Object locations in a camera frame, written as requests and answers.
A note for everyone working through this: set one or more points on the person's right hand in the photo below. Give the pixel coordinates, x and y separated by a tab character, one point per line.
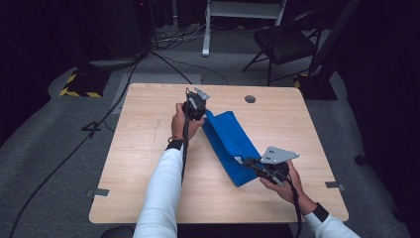
294	190

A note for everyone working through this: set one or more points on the dark equipment cabinet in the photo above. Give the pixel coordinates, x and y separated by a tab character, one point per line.
112	29

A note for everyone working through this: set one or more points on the black right wristband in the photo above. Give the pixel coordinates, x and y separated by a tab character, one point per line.
320	212

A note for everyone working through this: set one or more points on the blue cloth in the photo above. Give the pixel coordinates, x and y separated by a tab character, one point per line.
229	139

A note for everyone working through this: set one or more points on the person's left hand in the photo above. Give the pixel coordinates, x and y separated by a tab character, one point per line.
180	125

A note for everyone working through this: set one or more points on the white metal stand frame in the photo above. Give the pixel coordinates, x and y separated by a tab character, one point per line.
206	36

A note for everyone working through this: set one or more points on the grey tape strip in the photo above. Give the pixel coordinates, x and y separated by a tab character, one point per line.
335	185
99	192

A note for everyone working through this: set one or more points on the small black floor object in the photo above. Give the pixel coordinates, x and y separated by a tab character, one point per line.
360	159

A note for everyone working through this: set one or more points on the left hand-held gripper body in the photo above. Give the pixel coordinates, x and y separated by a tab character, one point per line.
194	107

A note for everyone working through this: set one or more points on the black yellow striped stand base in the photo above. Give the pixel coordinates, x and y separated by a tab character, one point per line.
84	84

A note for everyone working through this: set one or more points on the black slanted stand pole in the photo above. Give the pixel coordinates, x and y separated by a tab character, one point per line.
333	36

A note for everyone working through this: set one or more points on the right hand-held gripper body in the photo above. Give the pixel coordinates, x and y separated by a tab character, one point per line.
277	165

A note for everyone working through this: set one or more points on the black folding chair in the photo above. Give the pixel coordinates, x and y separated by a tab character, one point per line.
285	44

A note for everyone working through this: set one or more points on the grey table grommet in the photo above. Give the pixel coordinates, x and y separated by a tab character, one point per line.
250	99

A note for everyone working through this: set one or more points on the black wristband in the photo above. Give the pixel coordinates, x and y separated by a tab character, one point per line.
175	144
320	212

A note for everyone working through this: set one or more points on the black left wristband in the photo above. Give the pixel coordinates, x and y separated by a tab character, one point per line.
175	144

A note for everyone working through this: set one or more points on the person's dark legs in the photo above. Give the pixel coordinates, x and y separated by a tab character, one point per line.
231	232

